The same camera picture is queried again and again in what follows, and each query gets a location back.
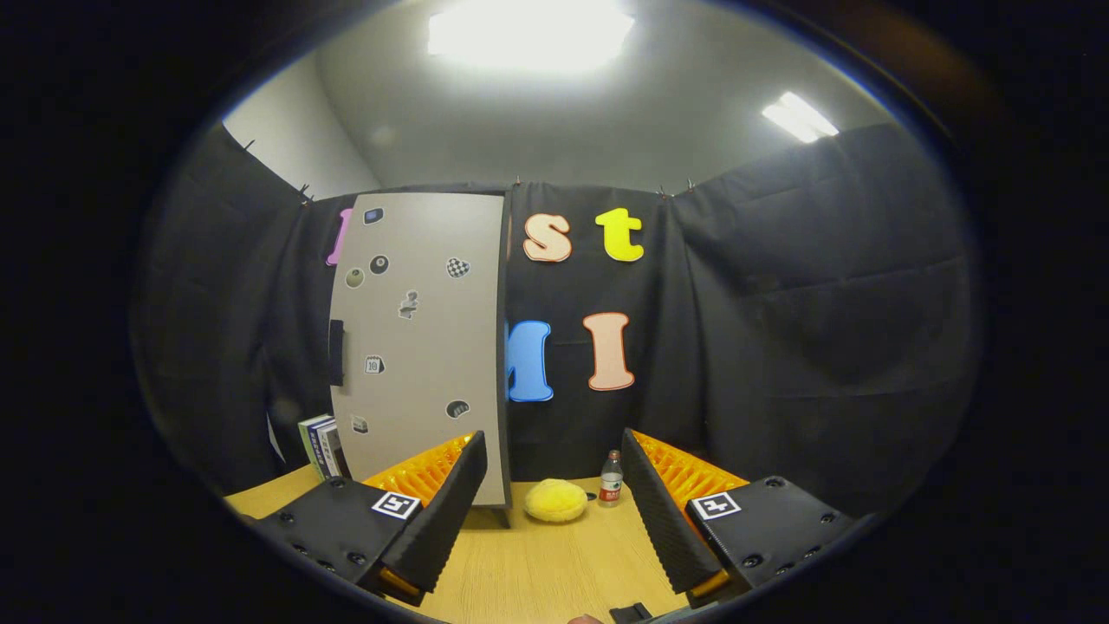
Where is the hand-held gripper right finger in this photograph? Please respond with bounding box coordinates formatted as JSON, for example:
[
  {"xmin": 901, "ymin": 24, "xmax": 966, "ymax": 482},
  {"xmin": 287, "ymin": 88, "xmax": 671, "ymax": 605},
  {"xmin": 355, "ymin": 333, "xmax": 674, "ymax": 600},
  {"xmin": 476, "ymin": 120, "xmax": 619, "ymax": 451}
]
[{"xmin": 619, "ymin": 428, "xmax": 876, "ymax": 612}]

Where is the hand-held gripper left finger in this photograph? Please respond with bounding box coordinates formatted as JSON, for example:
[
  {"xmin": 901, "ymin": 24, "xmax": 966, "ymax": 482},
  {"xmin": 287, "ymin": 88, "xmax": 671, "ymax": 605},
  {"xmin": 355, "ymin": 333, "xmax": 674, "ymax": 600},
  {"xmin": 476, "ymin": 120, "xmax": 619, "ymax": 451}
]
[{"xmin": 247, "ymin": 431, "xmax": 489, "ymax": 608}]

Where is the dark grey shoe cabinet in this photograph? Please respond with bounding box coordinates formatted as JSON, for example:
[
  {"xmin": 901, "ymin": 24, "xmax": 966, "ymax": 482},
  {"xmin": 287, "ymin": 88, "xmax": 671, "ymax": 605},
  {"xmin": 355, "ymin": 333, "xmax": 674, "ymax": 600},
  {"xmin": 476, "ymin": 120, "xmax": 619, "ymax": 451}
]
[{"xmin": 326, "ymin": 189, "xmax": 514, "ymax": 528}]

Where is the small clear bottle red label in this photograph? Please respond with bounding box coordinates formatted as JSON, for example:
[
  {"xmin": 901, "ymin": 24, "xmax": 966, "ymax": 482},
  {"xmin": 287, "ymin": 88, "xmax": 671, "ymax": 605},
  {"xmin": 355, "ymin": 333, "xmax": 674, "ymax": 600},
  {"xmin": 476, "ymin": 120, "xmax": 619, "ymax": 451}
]
[{"xmin": 599, "ymin": 450, "xmax": 625, "ymax": 508}]

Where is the yellow plush toy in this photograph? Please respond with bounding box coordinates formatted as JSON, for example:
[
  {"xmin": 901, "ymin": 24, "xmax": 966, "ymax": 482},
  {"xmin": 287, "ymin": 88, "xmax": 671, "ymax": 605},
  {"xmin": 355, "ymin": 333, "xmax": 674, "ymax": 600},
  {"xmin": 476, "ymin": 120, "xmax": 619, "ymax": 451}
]
[{"xmin": 523, "ymin": 478, "xmax": 590, "ymax": 523}]

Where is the dark blue book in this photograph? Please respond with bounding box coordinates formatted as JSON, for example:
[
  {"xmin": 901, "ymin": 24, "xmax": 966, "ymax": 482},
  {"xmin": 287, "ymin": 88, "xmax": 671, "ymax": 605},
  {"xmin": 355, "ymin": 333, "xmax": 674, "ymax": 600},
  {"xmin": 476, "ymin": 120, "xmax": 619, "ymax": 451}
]
[{"xmin": 308, "ymin": 419, "xmax": 343, "ymax": 479}]

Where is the narrow ceiling light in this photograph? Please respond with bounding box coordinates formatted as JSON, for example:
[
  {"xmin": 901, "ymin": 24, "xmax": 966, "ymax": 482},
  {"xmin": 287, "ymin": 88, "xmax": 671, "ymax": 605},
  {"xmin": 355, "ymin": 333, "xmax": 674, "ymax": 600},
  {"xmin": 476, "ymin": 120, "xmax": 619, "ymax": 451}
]
[{"xmin": 761, "ymin": 91, "xmax": 840, "ymax": 144}]

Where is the large ceiling light panel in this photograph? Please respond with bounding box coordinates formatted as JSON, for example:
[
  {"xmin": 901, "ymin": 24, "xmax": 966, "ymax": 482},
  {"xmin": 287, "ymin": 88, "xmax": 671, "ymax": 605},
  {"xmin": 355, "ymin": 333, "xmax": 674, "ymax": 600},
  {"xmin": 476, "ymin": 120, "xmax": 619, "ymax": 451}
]
[{"xmin": 427, "ymin": 0, "xmax": 636, "ymax": 72}]

